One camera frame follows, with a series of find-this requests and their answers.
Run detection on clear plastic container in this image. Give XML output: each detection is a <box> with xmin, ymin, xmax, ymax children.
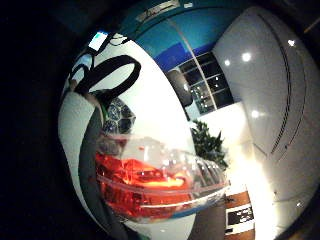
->
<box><xmin>94</xmin><ymin>133</ymin><xmax>231</xmax><ymax>224</ymax></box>

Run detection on red food in container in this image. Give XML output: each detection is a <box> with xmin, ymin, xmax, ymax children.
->
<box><xmin>95</xmin><ymin>152</ymin><xmax>195</xmax><ymax>219</ymax></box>

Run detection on dark patterned box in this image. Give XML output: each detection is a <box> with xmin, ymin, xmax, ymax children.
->
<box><xmin>101</xmin><ymin>96</ymin><xmax>138</xmax><ymax>136</ymax></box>

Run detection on green potted plant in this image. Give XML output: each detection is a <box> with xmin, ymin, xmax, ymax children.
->
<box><xmin>190</xmin><ymin>119</ymin><xmax>230</xmax><ymax>170</ymax></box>

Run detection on black office chair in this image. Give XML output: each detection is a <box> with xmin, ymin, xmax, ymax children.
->
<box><xmin>165</xmin><ymin>69</ymin><xmax>195</xmax><ymax>108</ymax></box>

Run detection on phone with lit screen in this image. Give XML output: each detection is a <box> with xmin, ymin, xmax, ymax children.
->
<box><xmin>87</xmin><ymin>30</ymin><xmax>110</xmax><ymax>53</ymax></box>

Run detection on dark gridded window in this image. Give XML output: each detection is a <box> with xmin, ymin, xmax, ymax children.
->
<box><xmin>179</xmin><ymin>51</ymin><xmax>235</xmax><ymax>115</ymax></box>

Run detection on brown and white cabinet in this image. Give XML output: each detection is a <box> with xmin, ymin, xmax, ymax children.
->
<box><xmin>224</xmin><ymin>190</ymin><xmax>257</xmax><ymax>240</ymax></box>

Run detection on long ceiling light panel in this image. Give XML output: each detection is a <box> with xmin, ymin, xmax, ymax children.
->
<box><xmin>134</xmin><ymin>0</ymin><xmax>182</xmax><ymax>24</ymax></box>

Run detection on thin black cable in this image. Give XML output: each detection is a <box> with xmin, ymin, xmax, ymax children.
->
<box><xmin>107</xmin><ymin>32</ymin><xmax>132</xmax><ymax>47</ymax></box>

